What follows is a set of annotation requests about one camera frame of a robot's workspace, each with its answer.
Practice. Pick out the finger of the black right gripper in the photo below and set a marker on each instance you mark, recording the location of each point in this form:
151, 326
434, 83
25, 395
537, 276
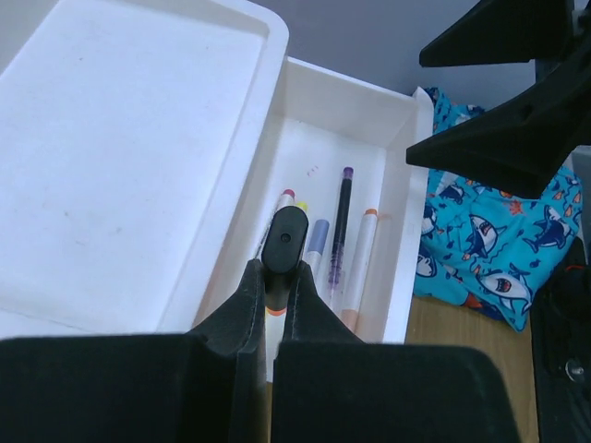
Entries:
518, 146
503, 32

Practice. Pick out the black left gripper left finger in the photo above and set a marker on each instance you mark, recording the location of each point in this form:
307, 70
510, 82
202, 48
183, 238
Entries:
227, 329

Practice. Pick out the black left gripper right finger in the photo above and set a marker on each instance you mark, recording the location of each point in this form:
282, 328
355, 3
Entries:
307, 317

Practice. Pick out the white marker peach cap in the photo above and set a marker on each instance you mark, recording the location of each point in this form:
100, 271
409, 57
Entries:
359, 269

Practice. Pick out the white marker lilac cap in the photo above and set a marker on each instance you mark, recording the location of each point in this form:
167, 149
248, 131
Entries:
316, 245

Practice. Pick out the black orange highlighter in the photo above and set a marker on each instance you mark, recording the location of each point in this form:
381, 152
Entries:
281, 255

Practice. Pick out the white marker yellow cap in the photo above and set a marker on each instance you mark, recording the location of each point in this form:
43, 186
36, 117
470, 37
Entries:
302, 205

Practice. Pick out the purple dark marker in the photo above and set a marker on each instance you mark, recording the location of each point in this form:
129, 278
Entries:
340, 228

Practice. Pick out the white three-drawer organizer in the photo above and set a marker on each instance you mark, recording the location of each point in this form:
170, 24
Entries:
144, 145

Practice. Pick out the white marker pink cap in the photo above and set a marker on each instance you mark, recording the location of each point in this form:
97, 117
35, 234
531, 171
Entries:
287, 198

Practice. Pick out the blue shark print cloth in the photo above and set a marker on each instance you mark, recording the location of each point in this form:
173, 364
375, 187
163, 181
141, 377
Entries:
490, 251

